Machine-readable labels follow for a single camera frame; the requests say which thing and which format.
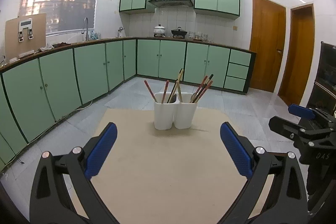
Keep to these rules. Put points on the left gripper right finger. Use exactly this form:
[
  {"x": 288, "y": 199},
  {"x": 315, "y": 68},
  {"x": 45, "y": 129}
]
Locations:
[{"x": 286, "y": 201}]

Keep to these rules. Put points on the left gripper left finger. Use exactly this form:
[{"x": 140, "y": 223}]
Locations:
[{"x": 50, "y": 201}]

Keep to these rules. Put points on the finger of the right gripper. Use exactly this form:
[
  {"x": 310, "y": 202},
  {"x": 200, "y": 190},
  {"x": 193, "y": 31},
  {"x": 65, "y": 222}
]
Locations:
[{"x": 301, "y": 112}]

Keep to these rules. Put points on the bamboo chopstick orange end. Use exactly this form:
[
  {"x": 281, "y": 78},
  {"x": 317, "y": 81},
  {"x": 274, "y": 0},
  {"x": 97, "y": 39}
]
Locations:
[{"x": 179, "y": 73}]

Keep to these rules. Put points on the dark green black chopstick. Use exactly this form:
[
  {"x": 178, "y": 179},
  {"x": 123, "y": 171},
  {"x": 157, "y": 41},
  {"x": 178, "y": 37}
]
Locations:
[{"x": 173, "y": 91}]

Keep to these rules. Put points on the red chopstick bamboo tip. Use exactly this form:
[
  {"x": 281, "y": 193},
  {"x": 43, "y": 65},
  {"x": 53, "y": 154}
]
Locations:
[{"x": 150, "y": 91}]

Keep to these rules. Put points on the bamboo chopstick red end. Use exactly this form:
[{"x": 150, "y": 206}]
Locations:
[{"x": 202, "y": 83}]

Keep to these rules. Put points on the green lower kitchen cabinets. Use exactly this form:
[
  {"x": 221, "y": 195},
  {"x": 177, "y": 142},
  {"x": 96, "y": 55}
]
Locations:
[{"x": 41, "y": 89}]

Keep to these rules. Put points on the black cabinet at right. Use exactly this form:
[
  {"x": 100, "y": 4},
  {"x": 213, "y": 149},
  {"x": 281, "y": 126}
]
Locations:
[{"x": 323, "y": 93}]

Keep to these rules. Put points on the wooden door right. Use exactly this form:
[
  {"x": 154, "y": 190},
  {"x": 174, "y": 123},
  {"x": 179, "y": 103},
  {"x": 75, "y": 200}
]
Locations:
[{"x": 300, "y": 54}]

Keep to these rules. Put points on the wooden door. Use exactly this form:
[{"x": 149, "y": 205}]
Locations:
[
  {"x": 267, "y": 41},
  {"x": 300, "y": 54}
]

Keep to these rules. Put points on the wooden door left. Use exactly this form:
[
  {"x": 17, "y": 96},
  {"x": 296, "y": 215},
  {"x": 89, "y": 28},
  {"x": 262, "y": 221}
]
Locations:
[{"x": 267, "y": 41}]

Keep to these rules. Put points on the red chopstick right compartment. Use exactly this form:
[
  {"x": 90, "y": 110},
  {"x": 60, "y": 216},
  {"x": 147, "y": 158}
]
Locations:
[{"x": 203, "y": 91}]

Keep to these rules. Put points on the beige table mat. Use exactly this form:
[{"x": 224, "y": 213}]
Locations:
[{"x": 167, "y": 176}]

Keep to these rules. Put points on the metal spoon right compartment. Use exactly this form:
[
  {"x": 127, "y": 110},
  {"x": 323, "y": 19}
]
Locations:
[{"x": 193, "y": 97}]

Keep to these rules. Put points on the metal spoon compartment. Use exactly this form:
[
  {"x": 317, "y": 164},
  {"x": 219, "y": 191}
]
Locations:
[
  {"x": 193, "y": 97},
  {"x": 173, "y": 99}
]

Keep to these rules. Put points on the plain bamboo chopstick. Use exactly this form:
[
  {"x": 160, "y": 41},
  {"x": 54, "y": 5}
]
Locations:
[{"x": 179, "y": 88}]

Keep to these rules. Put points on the metal spoon left compartment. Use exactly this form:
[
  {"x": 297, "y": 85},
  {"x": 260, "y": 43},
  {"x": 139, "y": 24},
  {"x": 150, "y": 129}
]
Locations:
[{"x": 173, "y": 99}]

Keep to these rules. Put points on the white double utensil holder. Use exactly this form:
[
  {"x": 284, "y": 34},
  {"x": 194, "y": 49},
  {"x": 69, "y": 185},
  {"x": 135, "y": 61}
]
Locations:
[{"x": 179, "y": 113}]

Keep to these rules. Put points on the glass jars on counter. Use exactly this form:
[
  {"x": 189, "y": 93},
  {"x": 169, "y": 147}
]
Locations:
[{"x": 198, "y": 36}]

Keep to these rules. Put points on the red chopstick in holder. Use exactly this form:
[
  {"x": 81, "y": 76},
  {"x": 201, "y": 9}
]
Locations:
[{"x": 165, "y": 90}]

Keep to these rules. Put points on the black wok pan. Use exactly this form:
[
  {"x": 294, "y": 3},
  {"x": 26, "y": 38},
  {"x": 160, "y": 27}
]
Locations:
[{"x": 179, "y": 33}]

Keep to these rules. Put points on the chrome sink faucet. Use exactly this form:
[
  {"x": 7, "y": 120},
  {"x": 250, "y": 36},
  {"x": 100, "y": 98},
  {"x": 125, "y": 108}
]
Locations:
[{"x": 85, "y": 30}]

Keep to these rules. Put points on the black range hood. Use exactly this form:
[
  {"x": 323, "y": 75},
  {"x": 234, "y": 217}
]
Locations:
[{"x": 171, "y": 3}]

